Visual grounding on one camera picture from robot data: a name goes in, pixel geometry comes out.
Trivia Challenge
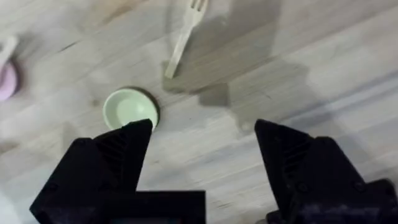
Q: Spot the pink plate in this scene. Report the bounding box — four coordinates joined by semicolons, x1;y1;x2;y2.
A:
0;62;18;101

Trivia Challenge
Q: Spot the pale wooden utensil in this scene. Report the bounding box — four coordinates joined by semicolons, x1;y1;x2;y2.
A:
0;35;18;67

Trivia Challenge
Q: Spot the pale wooden fork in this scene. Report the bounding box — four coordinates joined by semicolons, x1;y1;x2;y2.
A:
164;0;208;79

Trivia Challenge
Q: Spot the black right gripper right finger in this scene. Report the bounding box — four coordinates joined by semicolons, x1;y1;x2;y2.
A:
254;119;398;224

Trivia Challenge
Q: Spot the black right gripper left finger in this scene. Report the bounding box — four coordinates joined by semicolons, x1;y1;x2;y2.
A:
29;118;154;224

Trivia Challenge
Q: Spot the pale green round container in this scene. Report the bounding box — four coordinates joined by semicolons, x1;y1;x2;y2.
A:
102;88;160;131

